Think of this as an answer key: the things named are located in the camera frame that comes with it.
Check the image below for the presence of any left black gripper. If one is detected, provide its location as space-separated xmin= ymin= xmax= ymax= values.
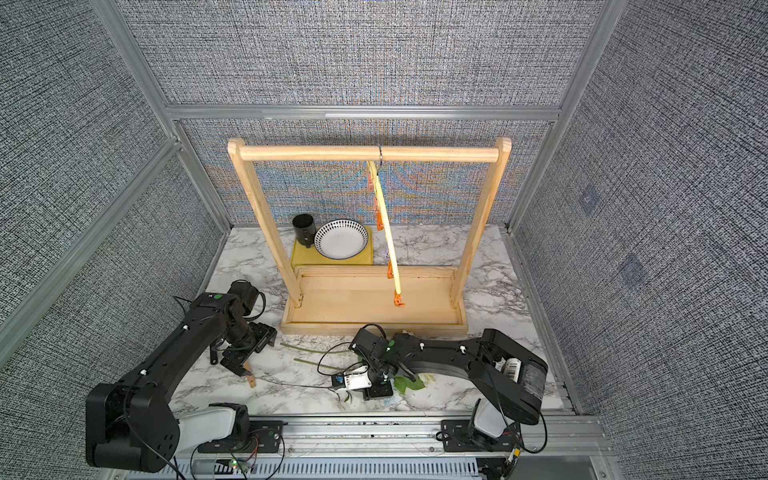
xmin=224 ymin=320 xmax=279 ymax=375

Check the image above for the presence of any cream rose with stem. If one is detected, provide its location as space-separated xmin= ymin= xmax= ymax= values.
xmin=328 ymin=361 xmax=425 ymax=394

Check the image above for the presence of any yellow wavy clothes hanger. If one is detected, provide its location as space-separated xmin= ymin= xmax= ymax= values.
xmin=367 ymin=161 xmax=402 ymax=296

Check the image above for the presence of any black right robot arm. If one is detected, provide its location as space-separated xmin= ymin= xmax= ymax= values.
xmin=331 ymin=327 xmax=549 ymax=454

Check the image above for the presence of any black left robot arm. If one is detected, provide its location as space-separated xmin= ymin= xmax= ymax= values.
xmin=85 ymin=280 xmax=277 ymax=473

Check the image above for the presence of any wooden clothes rack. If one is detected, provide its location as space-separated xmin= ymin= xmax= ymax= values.
xmin=227 ymin=137 xmax=512 ymax=337

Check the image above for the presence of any peach rose with stem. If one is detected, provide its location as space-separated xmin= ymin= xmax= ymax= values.
xmin=276 ymin=326 xmax=394 ymax=355

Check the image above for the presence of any orange clothespin bottom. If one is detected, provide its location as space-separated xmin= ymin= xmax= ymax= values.
xmin=394 ymin=290 xmax=405 ymax=307

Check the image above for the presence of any yellow tray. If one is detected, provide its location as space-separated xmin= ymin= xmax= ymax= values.
xmin=290 ymin=226 xmax=374 ymax=269

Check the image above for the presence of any black mug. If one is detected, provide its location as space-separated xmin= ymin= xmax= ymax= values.
xmin=292 ymin=213 xmax=317 ymax=248

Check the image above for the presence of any white patterned plate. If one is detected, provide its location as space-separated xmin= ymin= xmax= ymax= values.
xmin=314 ymin=219 xmax=367 ymax=259

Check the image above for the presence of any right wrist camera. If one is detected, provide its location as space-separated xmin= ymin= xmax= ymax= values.
xmin=331 ymin=366 xmax=370 ymax=390

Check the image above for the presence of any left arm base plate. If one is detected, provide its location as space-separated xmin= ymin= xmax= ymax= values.
xmin=197 ymin=420 xmax=284 ymax=454

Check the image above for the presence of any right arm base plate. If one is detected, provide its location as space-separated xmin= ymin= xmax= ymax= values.
xmin=435 ymin=420 xmax=518 ymax=453

